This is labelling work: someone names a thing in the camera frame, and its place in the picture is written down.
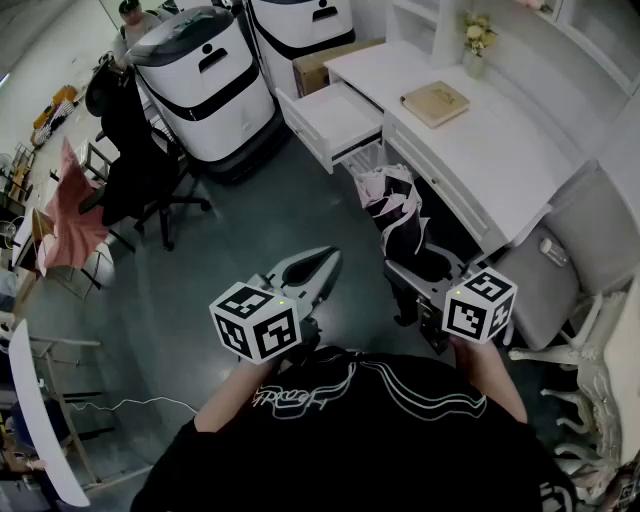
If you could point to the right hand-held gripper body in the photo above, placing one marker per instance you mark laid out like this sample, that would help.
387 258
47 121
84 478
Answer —
475 310

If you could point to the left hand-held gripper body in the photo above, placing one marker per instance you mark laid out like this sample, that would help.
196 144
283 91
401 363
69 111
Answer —
257 325

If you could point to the white desk hutch shelf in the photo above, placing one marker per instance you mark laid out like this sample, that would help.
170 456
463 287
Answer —
560 55

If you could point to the vase with yellow flowers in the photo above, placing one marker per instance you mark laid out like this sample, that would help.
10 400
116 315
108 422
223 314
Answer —
477 42

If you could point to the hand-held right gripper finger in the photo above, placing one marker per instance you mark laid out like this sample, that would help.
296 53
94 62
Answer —
457 262
402 274

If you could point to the black office chair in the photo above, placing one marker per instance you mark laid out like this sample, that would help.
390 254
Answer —
132 165

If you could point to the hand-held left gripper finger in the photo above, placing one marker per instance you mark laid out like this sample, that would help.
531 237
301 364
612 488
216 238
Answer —
325 277
295 261

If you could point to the small white remote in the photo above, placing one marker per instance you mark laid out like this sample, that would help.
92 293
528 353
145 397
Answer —
553 251

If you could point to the grey cushioned chair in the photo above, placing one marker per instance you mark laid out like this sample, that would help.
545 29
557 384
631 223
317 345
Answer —
560 280

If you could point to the white desk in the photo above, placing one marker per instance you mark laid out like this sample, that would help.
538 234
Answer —
480 145

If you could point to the person's black printed shirt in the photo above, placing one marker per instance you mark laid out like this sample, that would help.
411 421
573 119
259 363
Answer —
360 450

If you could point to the metal frame stand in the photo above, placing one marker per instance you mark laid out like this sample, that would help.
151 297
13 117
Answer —
70 400

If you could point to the pink cloth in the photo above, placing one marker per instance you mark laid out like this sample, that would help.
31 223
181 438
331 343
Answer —
70 220

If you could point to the ornate white carved chair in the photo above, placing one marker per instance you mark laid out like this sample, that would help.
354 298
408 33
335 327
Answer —
595 390

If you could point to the person's left forearm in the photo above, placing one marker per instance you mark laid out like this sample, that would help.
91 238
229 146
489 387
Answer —
230 395

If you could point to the large white and black robot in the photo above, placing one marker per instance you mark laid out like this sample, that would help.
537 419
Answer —
295 30
205 95

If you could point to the person's right forearm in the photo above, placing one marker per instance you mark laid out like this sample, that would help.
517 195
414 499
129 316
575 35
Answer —
492 380

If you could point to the tan hardcover book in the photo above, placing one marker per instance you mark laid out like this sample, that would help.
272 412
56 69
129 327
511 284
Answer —
435 102

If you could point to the pink and black umbrella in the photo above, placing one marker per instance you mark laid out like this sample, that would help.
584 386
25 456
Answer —
395 210

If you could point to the white curved board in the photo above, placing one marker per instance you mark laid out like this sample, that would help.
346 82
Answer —
42 420

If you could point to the brown cardboard box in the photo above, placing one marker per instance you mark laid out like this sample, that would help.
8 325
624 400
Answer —
312 70

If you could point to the yellow and striped bundle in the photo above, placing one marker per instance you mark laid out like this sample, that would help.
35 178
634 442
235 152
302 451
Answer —
52 117

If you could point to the white drawer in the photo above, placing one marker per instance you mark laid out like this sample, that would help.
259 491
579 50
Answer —
336 120

